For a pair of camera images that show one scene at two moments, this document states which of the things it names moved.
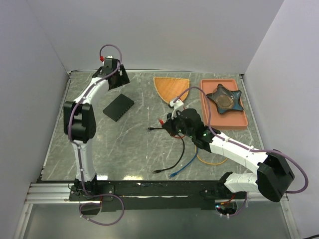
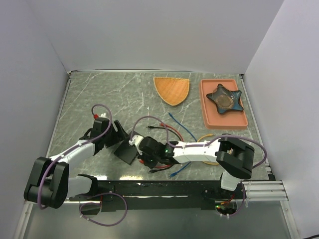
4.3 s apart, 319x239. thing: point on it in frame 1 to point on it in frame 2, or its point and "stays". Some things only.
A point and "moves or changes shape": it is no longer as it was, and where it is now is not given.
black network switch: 118,107 to 126,152
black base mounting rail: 133,195 stays
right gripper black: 169,124 to 142,156
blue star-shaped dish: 226,99 stays
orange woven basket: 171,88 stays
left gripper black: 123,80 to 119,136
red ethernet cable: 161,122 moves or changes shape
